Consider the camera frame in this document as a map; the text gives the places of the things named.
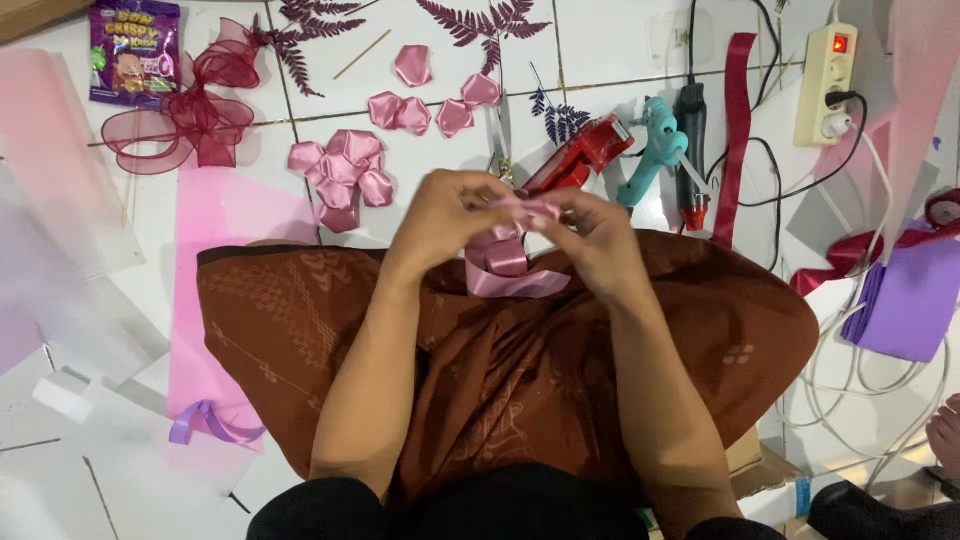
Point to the person's right hand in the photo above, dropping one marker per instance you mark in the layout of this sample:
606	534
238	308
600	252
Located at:
600	244

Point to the person's left hand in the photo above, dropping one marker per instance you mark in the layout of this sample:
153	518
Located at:
431	225

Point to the person's left fingers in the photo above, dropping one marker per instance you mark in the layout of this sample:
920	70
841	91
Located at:
484	196

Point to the person's right fingers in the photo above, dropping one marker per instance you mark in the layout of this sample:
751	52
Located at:
555	214

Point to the pink satin ribbon strip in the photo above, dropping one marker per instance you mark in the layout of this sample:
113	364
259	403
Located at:
504	262

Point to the metal scissors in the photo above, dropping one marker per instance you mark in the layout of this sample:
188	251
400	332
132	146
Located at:
499	146

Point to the red tape dispenser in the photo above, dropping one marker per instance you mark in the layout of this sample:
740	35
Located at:
581	156

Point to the pink satin ribbon petal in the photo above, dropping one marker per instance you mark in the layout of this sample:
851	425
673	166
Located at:
415	117
454	118
384	110
413	65
481	89

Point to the blue fern leaf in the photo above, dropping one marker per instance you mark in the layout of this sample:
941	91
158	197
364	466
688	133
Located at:
559	116

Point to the teal glue gun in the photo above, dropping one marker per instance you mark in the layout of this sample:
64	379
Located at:
654	150

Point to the heap of pink satin petals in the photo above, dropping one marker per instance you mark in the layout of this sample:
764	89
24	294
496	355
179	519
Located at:
342	176

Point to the black glue gun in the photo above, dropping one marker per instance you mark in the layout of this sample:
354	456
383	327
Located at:
691	150

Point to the brown patterned skirt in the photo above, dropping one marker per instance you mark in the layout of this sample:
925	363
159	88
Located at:
517	375

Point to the maroon fern leaf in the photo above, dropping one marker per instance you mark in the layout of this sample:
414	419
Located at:
304	37
487	26

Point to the thin wooden stick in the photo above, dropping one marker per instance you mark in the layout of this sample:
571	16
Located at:
362	55

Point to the dark red ribbon strip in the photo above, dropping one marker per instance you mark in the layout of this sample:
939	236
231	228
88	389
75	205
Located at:
735	135

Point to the pink wrapping paper sheet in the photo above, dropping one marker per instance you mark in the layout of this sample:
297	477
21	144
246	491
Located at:
214	300

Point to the white power strip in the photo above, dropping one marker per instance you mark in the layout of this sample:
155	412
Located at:
825	82

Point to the dark red organza bow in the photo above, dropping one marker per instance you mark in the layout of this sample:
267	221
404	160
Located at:
191	112

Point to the black shirt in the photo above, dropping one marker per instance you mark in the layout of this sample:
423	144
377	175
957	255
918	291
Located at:
450	506

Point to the cardboard box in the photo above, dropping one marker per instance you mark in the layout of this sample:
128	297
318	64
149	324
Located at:
761	469

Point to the dark red ribbon roll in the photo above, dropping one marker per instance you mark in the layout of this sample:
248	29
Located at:
885	244

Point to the purple ribbon piece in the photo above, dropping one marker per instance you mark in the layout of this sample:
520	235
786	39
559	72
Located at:
210	424

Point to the purple paper sheet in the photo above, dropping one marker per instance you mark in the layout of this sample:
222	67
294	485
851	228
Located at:
911	300

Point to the purple snack packet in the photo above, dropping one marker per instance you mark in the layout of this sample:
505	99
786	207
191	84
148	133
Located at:
133	51

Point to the pale pink paper sheet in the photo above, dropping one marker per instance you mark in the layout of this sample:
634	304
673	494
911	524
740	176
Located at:
919	97

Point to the translucent pink plastic sheet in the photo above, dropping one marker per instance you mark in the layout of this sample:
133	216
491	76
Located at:
52	157

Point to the translucent white plastic sheets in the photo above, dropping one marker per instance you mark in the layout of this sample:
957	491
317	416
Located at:
82	420

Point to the brown cardboard piece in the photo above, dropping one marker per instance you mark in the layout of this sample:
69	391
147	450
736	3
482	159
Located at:
34	13

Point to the clear plastic wall hook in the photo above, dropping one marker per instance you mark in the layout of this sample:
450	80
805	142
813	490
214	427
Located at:
670	37

